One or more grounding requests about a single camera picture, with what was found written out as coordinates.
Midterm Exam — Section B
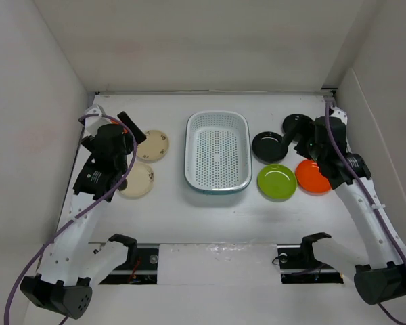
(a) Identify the white perforated plastic bin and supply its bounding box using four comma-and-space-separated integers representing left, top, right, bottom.
184, 110, 252, 195

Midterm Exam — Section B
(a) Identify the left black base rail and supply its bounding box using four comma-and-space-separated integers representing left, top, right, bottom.
100, 245, 159, 285

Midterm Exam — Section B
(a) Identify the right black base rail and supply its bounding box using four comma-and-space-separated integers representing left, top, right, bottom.
272, 244, 344, 284

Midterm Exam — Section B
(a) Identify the black plate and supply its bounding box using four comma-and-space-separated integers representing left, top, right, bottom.
251, 131, 288, 164

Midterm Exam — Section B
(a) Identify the orange plate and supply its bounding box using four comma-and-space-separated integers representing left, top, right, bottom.
295, 159, 332, 194

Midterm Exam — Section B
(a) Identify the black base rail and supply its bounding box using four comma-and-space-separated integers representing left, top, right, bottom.
272, 244, 344, 284
100, 245, 159, 285

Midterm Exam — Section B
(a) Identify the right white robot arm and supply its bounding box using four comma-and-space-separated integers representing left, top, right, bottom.
282, 109, 406, 305

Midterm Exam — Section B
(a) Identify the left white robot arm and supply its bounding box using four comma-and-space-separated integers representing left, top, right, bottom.
12, 104, 146, 320

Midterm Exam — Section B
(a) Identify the green plate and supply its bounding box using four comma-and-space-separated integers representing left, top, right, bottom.
257, 164, 297, 200

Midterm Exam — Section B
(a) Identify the beige plate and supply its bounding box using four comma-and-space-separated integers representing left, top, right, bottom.
137, 130, 169, 162
120, 162, 154, 199

